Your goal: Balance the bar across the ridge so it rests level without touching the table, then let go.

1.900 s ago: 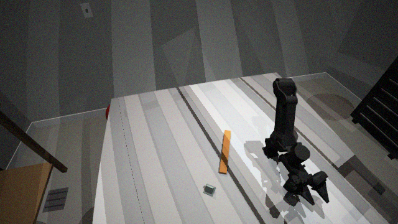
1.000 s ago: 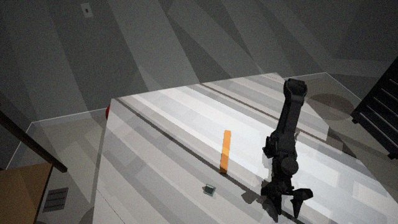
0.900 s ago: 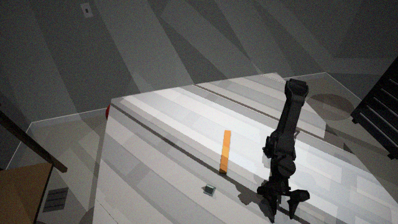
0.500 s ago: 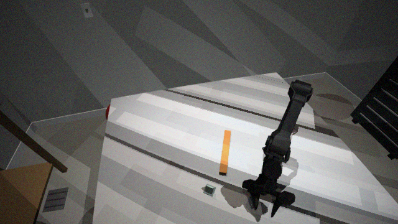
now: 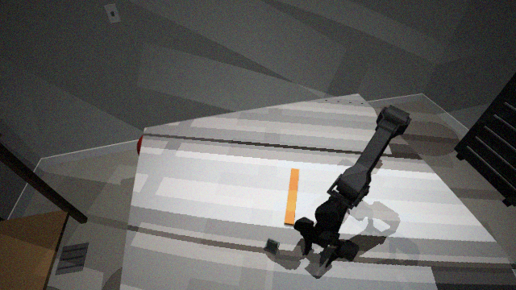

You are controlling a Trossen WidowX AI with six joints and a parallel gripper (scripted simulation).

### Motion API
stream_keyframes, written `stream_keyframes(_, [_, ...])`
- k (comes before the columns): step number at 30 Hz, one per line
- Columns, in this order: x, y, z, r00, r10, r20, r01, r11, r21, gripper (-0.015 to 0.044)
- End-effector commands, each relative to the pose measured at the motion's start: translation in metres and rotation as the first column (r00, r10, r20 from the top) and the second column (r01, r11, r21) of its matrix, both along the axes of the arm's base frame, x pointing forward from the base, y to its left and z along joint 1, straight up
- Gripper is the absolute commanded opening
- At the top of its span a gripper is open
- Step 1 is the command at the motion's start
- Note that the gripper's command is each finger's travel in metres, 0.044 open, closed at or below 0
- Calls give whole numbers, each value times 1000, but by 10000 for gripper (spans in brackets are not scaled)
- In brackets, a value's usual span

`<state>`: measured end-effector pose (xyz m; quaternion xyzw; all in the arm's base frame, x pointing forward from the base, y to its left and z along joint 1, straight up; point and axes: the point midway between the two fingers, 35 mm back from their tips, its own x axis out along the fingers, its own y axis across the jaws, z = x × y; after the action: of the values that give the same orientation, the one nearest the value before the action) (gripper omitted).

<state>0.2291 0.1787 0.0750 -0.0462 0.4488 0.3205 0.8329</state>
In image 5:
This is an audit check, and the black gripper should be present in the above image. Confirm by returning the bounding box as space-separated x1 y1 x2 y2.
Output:
293 217 359 267

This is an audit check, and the brown bar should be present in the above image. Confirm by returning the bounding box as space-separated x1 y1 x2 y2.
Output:
284 168 300 226

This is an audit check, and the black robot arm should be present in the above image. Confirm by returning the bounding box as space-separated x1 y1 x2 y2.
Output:
310 106 412 249

